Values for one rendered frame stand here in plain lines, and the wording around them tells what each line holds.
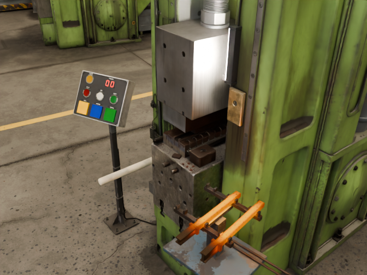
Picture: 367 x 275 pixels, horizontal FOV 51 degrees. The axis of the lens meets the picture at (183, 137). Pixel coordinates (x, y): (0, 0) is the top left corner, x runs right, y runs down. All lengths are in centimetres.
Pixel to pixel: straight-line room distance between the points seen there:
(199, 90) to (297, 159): 70
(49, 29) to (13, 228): 442
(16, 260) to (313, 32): 233
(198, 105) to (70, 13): 506
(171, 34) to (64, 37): 500
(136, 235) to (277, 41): 185
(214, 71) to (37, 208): 198
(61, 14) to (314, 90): 527
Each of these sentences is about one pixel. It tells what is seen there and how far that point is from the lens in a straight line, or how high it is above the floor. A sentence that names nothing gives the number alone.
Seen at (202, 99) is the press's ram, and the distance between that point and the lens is 191.
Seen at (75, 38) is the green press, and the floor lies 16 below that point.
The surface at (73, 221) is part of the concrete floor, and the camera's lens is 312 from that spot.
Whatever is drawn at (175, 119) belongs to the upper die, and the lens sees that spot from 203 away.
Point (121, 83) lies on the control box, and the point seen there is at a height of 118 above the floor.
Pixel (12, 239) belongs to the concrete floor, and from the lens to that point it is 312.
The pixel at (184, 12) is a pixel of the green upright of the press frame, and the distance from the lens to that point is 210.
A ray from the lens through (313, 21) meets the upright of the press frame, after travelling 187.
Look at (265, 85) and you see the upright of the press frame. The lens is 170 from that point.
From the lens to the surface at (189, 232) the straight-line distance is 160.
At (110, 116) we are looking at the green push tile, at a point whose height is 100.
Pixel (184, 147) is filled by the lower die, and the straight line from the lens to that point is 205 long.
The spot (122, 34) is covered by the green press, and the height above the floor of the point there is 16.
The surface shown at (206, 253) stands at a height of 96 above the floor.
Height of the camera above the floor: 208
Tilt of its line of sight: 31 degrees down
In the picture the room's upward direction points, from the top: 1 degrees clockwise
